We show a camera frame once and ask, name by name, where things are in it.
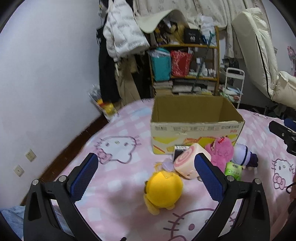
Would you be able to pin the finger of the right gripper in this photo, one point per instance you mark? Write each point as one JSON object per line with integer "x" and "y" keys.
{"x": 286, "y": 134}
{"x": 289, "y": 123}

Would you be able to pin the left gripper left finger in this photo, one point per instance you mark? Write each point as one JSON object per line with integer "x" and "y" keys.
{"x": 51, "y": 213}

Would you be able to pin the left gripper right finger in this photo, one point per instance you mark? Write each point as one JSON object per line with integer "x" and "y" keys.
{"x": 252, "y": 221}

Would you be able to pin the purple hooded doll plush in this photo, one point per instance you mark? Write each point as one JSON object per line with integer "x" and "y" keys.
{"x": 244, "y": 157}

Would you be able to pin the pink fluffy bear plush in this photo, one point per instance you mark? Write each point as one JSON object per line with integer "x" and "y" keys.
{"x": 221, "y": 151}

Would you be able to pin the yellow duck plush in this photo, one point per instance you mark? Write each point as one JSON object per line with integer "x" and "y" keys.
{"x": 162, "y": 190}

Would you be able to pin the person's right hand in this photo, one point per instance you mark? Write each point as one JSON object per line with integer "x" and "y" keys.
{"x": 293, "y": 190}

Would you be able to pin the white rolling cart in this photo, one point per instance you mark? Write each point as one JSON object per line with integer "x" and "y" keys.
{"x": 232, "y": 87}

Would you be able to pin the pink swiss roll plush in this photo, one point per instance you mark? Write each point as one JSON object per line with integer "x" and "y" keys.
{"x": 184, "y": 163}

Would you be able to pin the lilac plush tag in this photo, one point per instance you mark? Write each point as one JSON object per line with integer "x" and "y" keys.
{"x": 168, "y": 165}

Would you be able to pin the small black card box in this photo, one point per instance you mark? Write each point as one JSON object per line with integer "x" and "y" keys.
{"x": 178, "y": 150}

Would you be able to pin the cream reclining chair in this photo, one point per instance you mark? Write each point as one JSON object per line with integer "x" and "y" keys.
{"x": 258, "y": 53}

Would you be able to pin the open cardboard box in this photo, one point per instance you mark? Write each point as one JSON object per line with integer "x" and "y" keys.
{"x": 188, "y": 119}

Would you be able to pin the plastic bag with toys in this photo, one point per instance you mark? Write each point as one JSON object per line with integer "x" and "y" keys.
{"x": 107, "y": 108}

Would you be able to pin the wooden bookshelf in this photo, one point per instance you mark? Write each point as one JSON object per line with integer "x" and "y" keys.
{"x": 171, "y": 37}

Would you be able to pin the red patterned bag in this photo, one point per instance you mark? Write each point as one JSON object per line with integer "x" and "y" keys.
{"x": 180, "y": 63}

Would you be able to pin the stack of books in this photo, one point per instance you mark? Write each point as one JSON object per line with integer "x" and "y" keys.
{"x": 162, "y": 88}

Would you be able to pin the floral curtain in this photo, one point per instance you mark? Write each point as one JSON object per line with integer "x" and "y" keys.
{"x": 223, "y": 12}

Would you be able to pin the black box with 40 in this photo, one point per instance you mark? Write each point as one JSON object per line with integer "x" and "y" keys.
{"x": 191, "y": 36}

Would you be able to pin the black hanging clothes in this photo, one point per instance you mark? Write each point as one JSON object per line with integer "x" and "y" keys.
{"x": 107, "y": 81}

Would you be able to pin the teal bag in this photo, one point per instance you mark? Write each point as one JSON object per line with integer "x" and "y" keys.
{"x": 161, "y": 64}

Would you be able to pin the beige coat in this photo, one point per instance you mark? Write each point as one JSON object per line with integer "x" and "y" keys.
{"x": 127, "y": 89}

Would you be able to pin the cream sun hat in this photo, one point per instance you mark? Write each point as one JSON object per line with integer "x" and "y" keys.
{"x": 149, "y": 23}

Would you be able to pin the white puffer jacket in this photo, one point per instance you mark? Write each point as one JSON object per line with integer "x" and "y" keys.
{"x": 123, "y": 35}

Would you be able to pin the wall socket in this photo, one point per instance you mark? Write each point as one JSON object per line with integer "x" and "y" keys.
{"x": 30, "y": 155}
{"x": 18, "y": 170}

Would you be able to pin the pink wall ornament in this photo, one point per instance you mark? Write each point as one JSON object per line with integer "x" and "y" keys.
{"x": 291, "y": 54}

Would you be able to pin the green broom handle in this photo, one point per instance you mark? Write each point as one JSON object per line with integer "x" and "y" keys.
{"x": 202, "y": 61}

